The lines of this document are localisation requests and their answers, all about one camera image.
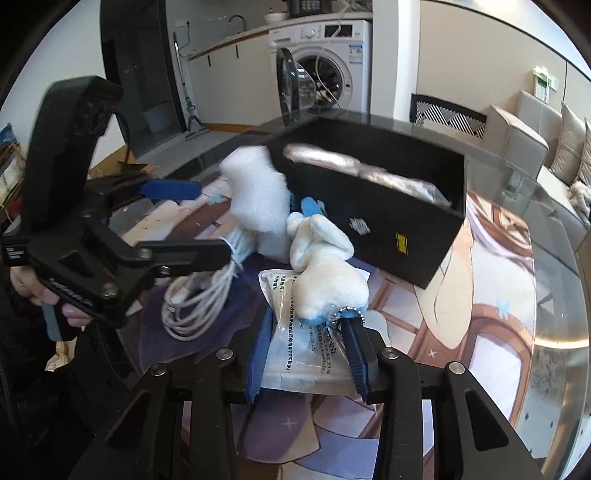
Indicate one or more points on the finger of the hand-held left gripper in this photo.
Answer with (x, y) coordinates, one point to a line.
(171, 190)
(189, 254)

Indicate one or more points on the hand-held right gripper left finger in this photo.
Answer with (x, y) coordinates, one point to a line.
(261, 357)

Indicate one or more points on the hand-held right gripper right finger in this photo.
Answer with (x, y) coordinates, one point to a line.
(358, 362)

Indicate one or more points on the white printed packet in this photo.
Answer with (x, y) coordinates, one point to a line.
(304, 360)

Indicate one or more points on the white foam piece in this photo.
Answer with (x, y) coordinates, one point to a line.
(258, 198)

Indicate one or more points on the white blue plush toy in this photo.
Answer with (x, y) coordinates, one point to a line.
(328, 277)

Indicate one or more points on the black cardboard box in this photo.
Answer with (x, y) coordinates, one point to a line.
(392, 221)

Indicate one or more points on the person's left hand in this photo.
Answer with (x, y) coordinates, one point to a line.
(27, 286)

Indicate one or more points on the cardboard box with papers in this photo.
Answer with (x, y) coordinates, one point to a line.
(11, 166)

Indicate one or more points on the flat mop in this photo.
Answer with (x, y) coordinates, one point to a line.
(189, 110)

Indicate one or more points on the printed table mat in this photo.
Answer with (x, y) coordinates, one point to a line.
(461, 300)

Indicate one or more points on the white kitchen counter cabinet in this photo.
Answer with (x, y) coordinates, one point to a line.
(231, 83)

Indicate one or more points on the dark tall refrigerator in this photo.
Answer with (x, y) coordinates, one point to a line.
(138, 60)

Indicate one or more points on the kitchen faucet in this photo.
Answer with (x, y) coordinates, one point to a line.
(238, 21)

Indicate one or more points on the white bowl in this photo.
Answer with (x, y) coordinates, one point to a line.
(276, 17)

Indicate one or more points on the white washing machine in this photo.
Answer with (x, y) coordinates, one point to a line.
(351, 74)

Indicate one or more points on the beige sofa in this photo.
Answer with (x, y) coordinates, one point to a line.
(517, 143)

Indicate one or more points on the grey furry throw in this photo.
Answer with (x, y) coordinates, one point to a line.
(581, 198)

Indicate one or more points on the beige cushion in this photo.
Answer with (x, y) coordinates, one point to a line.
(568, 143)

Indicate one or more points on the grey cushion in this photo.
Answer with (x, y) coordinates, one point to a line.
(586, 157)

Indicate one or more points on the white green wall device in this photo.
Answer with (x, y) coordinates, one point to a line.
(544, 83)

